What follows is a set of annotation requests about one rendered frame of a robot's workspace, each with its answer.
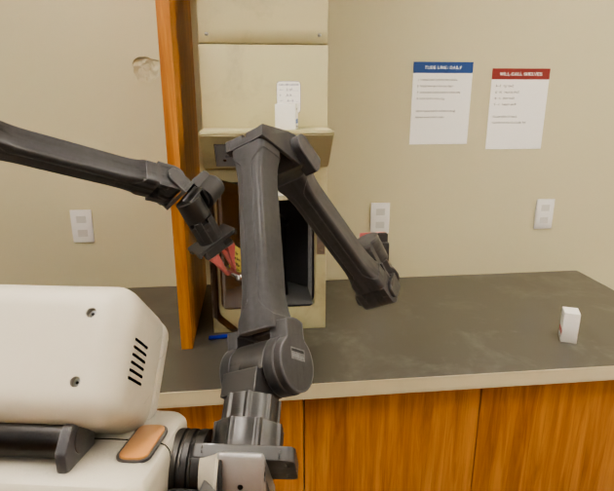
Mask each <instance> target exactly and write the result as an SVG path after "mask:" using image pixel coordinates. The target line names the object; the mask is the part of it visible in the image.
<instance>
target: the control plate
mask: <svg viewBox="0 0 614 491"><path fill-rule="evenodd" d="M213 146H214V154H215V161H216V166H217V167H235V163H234V161H233V158H232V157H231V156H229V155H228V154H226V149H225V144H214V145H213ZM224 159H226V160H227V162H223V160H224Z"/></svg>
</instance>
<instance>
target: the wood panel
mask: <svg viewBox="0 0 614 491"><path fill-rule="evenodd" d="M155 5H156V18H157V30H158V44H159V57H160V69H161V82H162V95H163V107H164V121H165V134H166V146H167V159H168V164H170V165H173V166H176V167H178V168H180V169H181V170H182V171H183V172H184V174H185V176H187V177H188V178H189V179H190V180H192V179H193V178H194V177H196V176H197V175H198V174H199V173H200V160H199V143H198V127H197V110H196V94H195V76H194V59H193V43H192V26H191V10H190V0H155ZM186 193H187V192H186ZM186 193H185V194H186ZM185 194H184V195H183V196H182V197H181V198H180V199H179V200H178V201H176V202H175V203H174V204H173V205H172V206H171V211H172V224H173V248H174V261H175V273H176V287H177V300H178V312H179V325H180V338H181V350H186V349H193V346H194V342H195V337H196V332H197V328H198V323H199V318H200V315H201V310H202V306H203V301H204V296H205V292H206V287H207V276H206V259H205V257H204V256H203V259H200V258H198V257H197V255H196V254H191V253H190V252H189V250H188V248H189V247H190V246H191V245H193V244H194V243H196V242H197V240H196V238H195V237H194V235H193V233H192V232H191V230H190V228H189V227H188V225H187V224H186V222H185V220H184V219H183V217H182V215H181V214H180V212H179V210H178V209H177V207H176V204H177V203H178V202H179V201H180V200H181V199H182V198H183V197H184V196H185Z"/></svg>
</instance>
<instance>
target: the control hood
mask: <svg viewBox="0 0 614 491"><path fill-rule="evenodd" d="M253 129H255V128H218V129H202V130H200V131H199V138H200V145H201V151H202V157H203V164H204V168H205V169H235V168H236V167H217V166H216V161H215V154H214V146H213V145H214V144H225V143H226V142H227V141H229V140H232V139H234V138H236V137H238V136H240V135H244V136H246V132H249V131H251V130H253ZM285 131H289V132H291V133H294V134H295V135H299V134H303V135H304V136H305V137H306V138H307V139H308V141H309V142H310V144H311V145H312V147H313V148H314V150H315V151H316V153H317V154H318V156H319V157H320V159H321V165H320V167H327V166H328V163H329V157H330V152H331V146H332V142H333V136H334V131H333V130H331V129H329V128H298V129H296V130H285Z"/></svg>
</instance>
